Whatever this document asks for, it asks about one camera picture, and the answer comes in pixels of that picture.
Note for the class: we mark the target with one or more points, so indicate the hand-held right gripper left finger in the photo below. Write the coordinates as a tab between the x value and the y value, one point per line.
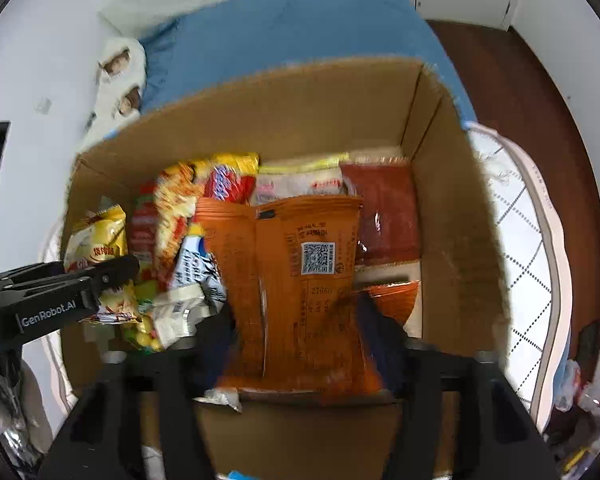
220	355

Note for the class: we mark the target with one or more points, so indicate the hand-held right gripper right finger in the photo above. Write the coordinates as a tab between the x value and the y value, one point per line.
380	345

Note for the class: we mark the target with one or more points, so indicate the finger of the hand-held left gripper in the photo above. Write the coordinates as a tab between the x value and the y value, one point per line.
30	272
115	270

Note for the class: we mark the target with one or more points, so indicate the yellow chips packet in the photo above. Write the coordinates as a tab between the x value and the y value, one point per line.
97	235

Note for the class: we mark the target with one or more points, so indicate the long red snack packet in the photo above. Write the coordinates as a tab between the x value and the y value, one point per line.
142	230

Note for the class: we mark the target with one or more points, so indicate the green snack packet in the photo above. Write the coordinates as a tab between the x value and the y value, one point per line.
142	335

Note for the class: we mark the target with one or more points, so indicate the blue white snack packet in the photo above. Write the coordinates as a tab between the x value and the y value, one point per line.
197	265

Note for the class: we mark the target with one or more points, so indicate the orange noodle snack packet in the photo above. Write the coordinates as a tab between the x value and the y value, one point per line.
175	210

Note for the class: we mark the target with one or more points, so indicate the orange snack packet white label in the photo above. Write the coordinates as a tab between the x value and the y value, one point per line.
290	285

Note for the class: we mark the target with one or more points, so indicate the dark red snack packet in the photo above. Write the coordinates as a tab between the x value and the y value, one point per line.
385	210

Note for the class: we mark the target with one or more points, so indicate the clear yellow-edged snack packet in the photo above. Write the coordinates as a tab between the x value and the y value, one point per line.
300	182

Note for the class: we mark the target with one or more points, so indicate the cardboard box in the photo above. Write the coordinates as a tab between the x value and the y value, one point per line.
305	110

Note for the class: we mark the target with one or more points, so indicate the crumpled silver bag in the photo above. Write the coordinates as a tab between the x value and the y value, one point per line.
7	425

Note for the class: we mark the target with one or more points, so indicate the white diamond pattern quilt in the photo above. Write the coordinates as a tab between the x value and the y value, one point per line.
520	240

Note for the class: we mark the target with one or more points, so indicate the pile of plastic bags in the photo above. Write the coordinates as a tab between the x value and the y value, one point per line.
575	385

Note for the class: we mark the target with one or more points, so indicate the bear print pillow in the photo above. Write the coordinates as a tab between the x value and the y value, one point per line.
135	55

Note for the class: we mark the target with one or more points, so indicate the white wall socket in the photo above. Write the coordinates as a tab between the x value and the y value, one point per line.
43	105

